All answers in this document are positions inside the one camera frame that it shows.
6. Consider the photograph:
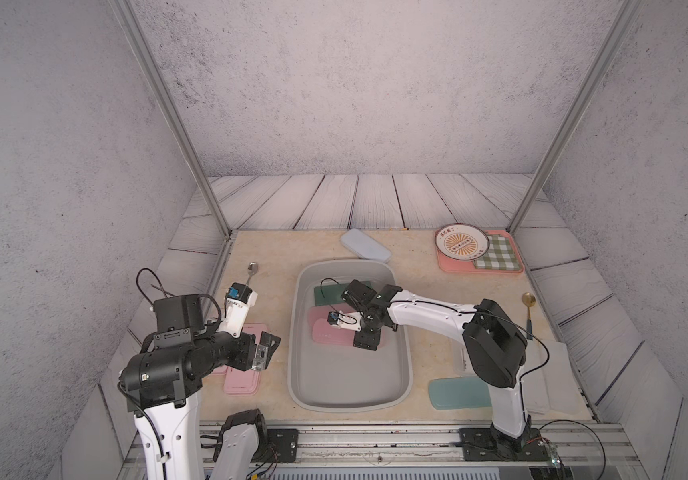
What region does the clear translucent pencil case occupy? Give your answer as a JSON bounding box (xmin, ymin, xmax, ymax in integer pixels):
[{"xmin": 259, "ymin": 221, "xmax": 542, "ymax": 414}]
[{"xmin": 450, "ymin": 340, "xmax": 477, "ymax": 377}]

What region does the pink tray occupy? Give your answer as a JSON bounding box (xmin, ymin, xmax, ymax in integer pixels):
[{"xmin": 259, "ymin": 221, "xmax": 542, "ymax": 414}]
[{"xmin": 436, "ymin": 230, "xmax": 524, "ymax": 275}]

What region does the silver spoon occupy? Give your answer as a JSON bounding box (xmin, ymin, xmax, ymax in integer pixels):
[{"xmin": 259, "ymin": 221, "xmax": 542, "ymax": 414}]
[{"xmin": 245, "ymin": 262, "xmax": 259, "ymax": 285}]

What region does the dark green pencil case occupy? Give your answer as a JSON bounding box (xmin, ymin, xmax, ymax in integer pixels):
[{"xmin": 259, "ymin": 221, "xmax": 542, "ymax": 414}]
[{"xmin": 313, "ymin": 281, "xmax": 352, "ymax": 306}]

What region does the teal pencil case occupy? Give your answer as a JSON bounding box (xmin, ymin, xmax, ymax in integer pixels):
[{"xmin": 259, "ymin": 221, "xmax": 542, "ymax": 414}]
[{"xmin": 428, "ymin": 377, "xmax": 492, "ymax": 411}]

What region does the light blue pencil case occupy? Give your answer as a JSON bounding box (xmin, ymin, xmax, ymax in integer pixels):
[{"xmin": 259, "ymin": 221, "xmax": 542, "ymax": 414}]
[{"xmin": 340, "ymin": 229, "xmax": 392, "ymax": 263}]

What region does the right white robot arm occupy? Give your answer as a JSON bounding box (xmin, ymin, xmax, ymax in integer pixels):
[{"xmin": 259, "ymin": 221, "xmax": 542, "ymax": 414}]
[{"xmin": 328, "ymin": 280, "xmax": 531, "ymax": 456}]

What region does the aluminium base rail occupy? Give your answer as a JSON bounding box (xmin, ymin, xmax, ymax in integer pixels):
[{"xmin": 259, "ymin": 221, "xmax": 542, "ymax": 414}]
[{"xmin": 248, "ymin": 421, "xmax": 648, "ymax": 479}]

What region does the green checkered cloth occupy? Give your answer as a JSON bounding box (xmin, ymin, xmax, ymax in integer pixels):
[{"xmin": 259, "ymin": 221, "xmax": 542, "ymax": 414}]
[{"xmin": 474, "ymin": 234, "xmax": 522, "ymax": 272}]

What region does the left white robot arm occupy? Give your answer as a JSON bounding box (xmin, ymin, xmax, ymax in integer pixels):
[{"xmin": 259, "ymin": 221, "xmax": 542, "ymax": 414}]
[{"xmin": 118, "ymin": 325, "xmax": 281, "ymax": 479}]

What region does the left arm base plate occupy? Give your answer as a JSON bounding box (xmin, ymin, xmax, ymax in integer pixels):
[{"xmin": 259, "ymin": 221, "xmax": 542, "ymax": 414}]
[{"xmin": 211, "ymin": 427, "xmax": 300, "ymax": 464}]

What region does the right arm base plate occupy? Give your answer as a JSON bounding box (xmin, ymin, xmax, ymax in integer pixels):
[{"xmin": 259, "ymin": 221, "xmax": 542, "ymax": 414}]
[{"xmin": 454, "ymin": 426, "xmax": 551, "ymax": 462}]

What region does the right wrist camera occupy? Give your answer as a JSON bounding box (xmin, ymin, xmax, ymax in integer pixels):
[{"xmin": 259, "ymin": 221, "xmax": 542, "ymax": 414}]
[{"xmin": 327, "ymin": 311, "xmax": 362, "ymax": 332}]

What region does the left aluminium frame post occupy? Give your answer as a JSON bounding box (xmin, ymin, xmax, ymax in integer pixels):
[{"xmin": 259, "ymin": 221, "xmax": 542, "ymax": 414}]
[{"xmin": 110, "ymin": 0, "xmax": 232, "ymax": 237}]

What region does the aluminium frame post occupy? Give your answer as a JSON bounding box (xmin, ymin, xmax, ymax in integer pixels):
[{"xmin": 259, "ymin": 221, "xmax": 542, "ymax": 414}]
[
  {"xmin": 110, "ymin": 0, "xmax": 232, "ymax": 237},
  {"xmin": 506, "ymin": 0, "xmax": 643, "ymax": 235}
]

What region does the grey plastic storage box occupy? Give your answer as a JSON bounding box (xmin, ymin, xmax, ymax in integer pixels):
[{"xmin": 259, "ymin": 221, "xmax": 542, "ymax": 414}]
[{"xmin": 288, "ymin": 259, "xmax": 413, "ymax": 413}]

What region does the gold spoon dark handle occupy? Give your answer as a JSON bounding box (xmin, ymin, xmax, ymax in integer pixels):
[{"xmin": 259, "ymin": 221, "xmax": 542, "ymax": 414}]
[{"xmin": 521, "ymin": 292, "xmax": 536, "ymax": 340}]

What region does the round patterned plate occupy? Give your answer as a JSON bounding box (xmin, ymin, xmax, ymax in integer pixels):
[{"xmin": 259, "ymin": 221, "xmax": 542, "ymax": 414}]
[{"xmin": 435, "ymin": 223, "xmax": 491, "ymax": 261}]

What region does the right aluminium frame post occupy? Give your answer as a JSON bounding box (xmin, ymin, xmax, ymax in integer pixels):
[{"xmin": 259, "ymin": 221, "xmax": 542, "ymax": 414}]
[{"xmin": 506, "ymin": 0, "xmax": 643, "ymax": 235}]

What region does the pink pencil case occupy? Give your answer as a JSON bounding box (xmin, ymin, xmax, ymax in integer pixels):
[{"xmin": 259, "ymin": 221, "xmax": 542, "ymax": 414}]
[
  {"xmin": 311, "ymin": 319, "xmax": 356, "ymax": 347},
  {"xmin": 223, "ymin": 324, "xmax": 267, "ymax": 396},
  {"xmin": 306, "ymin": 303, "xmax": 355, "ymax": 327}
]

